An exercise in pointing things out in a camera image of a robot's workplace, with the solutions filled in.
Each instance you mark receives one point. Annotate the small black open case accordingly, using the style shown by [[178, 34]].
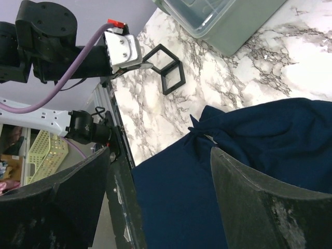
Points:
[[176, 63]]

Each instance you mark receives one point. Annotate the background storage shelf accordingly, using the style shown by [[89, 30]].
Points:
[[15, 144]]

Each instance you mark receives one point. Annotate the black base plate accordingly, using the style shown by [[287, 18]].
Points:
[[122, 201]]

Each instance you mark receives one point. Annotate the yellow perforated plastic basket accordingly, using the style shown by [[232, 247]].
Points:
[[45, 156]]

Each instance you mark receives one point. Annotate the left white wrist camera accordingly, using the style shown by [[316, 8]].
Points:
[[123, 48]]

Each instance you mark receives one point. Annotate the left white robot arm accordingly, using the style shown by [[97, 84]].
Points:
[[42, 41]]

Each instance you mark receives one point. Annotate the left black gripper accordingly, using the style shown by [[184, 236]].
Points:
[[97, 64]]

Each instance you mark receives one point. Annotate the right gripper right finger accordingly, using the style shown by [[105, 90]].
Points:
[[259, 211]]

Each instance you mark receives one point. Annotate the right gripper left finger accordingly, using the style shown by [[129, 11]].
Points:
[[59, 211]]

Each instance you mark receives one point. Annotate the translucent green storage box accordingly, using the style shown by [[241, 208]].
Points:
[[224, 24]]

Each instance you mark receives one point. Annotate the navy blue t-shirt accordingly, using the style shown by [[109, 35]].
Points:
[[289, 140]]

